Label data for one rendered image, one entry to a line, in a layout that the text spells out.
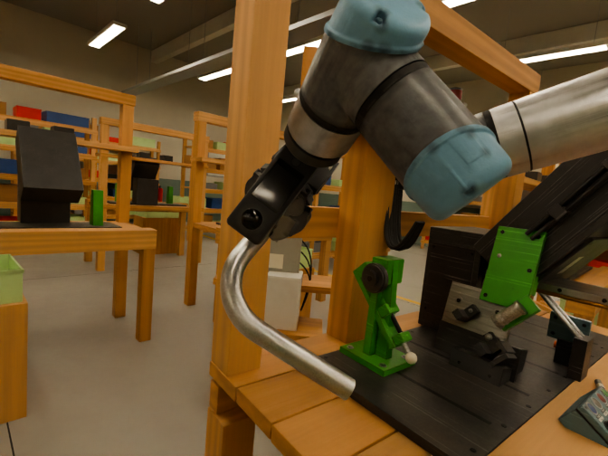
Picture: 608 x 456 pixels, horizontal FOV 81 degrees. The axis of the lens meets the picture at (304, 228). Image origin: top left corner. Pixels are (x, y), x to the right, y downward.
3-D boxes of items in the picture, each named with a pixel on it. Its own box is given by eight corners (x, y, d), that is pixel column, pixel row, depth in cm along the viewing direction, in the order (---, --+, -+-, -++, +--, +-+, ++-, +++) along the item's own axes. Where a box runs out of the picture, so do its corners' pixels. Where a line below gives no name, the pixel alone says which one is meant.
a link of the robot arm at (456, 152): (516, 171, 33) (440, 87, 36) (527, 159, 23) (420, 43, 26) (443, 223, 36) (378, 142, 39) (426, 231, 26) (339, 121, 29)
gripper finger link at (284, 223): (302, 228, 59) (317, 194, 51) (283, 253, 55) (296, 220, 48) (286, 218, 59) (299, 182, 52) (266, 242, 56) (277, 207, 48)
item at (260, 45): (505, 299, 175) (537, 95, 165) (226, 377, 82) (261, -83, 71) (487, 294, 182) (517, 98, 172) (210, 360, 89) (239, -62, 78)
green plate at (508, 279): (535, 316, 94) (555, 240, 95) (525, 312, 89) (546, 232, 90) (490, 302, 103) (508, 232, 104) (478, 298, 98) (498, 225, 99)
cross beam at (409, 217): (487, 235, 173) (489, 216, 172) (253, 239, 91) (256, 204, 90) (477, 233, 177) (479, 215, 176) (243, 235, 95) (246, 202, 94)
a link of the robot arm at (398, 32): (398, 43, 24) (326, -37, 26) (332, 149, 33) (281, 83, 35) (460, 33, 28) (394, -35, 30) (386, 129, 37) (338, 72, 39)
